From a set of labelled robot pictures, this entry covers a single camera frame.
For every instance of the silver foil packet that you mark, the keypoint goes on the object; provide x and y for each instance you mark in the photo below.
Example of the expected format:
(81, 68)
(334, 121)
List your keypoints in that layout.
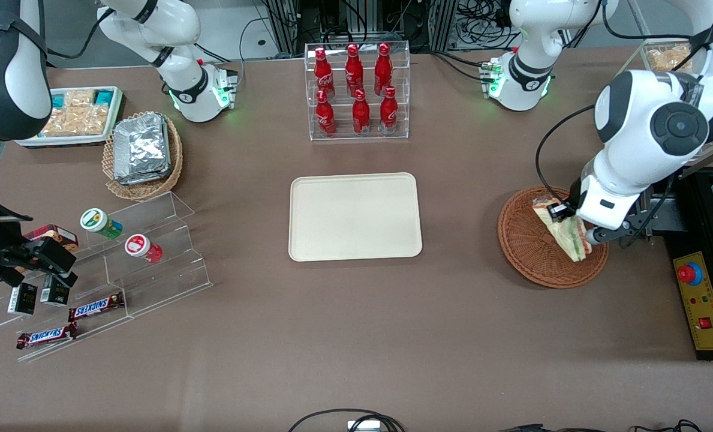
(140, 144)
(152, 179)

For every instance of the white rectangular snack tray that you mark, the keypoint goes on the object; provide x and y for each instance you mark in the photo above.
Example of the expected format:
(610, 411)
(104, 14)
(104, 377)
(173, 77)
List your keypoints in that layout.
(68, 141)

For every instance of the yellow control panel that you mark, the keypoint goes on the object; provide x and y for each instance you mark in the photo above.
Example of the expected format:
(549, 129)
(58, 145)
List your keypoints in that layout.
(704, 300)

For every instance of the clear acrylic stepped display stand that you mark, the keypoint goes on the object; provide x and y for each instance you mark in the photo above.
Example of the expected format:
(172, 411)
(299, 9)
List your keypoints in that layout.
(170, 282)

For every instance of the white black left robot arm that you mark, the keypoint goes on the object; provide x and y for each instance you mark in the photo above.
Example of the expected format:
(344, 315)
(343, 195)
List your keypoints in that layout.
(638, 114)

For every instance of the Snickers chocolate bar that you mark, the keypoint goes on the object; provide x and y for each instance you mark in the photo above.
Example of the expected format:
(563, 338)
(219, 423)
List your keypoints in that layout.
(45, 336)
(95, 308)

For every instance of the aluminium frame post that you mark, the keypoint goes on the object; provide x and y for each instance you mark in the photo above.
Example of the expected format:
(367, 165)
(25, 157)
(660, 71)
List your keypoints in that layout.
(287, 24)
(443, 24)

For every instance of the light tan wicker basket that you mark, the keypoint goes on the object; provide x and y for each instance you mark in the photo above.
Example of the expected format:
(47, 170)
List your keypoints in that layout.
(143, 192)

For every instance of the red jar white lid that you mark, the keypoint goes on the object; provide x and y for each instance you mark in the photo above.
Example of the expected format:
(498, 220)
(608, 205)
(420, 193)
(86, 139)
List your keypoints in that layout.
(137, 246)

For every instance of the small black box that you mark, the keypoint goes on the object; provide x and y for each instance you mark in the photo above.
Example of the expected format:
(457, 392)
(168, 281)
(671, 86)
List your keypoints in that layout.
(54, 295)
(22, 299)

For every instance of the teal snack packet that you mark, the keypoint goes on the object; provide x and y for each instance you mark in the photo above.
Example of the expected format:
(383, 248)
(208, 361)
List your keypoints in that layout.
(103, 96)
(58, 101)

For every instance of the triangle sandwich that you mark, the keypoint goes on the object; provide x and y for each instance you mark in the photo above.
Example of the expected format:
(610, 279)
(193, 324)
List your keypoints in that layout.
(572, 240)

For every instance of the clear bag of snacks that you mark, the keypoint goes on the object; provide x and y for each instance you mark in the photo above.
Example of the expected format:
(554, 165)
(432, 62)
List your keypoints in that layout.
(668, 59)

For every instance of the brown wicker basket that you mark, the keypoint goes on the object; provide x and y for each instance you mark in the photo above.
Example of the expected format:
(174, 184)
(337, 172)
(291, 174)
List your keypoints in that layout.
(530, 252)

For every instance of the clear acrylic bottle rack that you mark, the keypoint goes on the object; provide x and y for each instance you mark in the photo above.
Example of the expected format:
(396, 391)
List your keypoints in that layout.
(404, 90)

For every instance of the green jar white lid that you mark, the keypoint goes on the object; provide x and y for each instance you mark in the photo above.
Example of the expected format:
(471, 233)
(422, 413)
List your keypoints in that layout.
(95, 220)

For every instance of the clear cracker packet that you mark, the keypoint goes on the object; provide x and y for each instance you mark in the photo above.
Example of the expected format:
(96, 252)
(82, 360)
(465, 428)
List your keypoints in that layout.
(57, 126)
(79, 98)
(89, 119)

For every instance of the red cola bottle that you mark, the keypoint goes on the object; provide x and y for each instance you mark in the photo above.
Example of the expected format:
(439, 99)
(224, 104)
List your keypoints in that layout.
(361, 115)
(323, 75)
(383, 71)
(325, 117)
(388, 113)
(353, 72)

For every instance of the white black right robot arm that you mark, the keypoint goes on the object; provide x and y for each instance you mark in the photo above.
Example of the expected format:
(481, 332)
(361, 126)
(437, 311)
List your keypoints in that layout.
(8, 72)

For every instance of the beige plastic tray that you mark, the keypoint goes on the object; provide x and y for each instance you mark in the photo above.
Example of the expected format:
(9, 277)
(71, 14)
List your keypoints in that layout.
(344, 216)

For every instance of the red emergency stop button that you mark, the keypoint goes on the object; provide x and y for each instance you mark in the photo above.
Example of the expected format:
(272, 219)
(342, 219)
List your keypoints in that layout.
(689, 273)

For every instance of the red brown snack box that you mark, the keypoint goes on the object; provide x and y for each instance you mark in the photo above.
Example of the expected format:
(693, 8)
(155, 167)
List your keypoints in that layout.
(56, 233)

